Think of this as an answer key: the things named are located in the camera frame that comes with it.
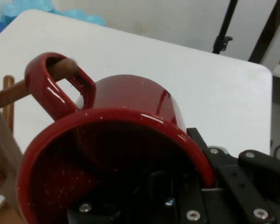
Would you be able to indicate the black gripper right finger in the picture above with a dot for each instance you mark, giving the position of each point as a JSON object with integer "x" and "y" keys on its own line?
{"x": 242, "y": 186}

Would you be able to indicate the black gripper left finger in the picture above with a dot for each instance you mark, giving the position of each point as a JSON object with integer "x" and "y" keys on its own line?
{"x": 130, "y": 210}

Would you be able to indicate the red speckled mug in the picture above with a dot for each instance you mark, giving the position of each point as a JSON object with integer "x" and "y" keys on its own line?
{"x": 130, "y": 98}

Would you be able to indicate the brown wooden mug tree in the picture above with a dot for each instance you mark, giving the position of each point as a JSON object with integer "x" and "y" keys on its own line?
{"x": 4, "y": 144}

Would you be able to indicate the black tripod stand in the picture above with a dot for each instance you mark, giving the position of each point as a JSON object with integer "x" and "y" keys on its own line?
{"x": 225, "y": 28}

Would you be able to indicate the light blue foam mat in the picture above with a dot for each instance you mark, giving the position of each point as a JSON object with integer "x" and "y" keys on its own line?
{"x": 79, "y": 16}

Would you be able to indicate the dark metal frame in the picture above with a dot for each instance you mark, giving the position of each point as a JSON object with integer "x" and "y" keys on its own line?
{"x": 263, "y": 35}

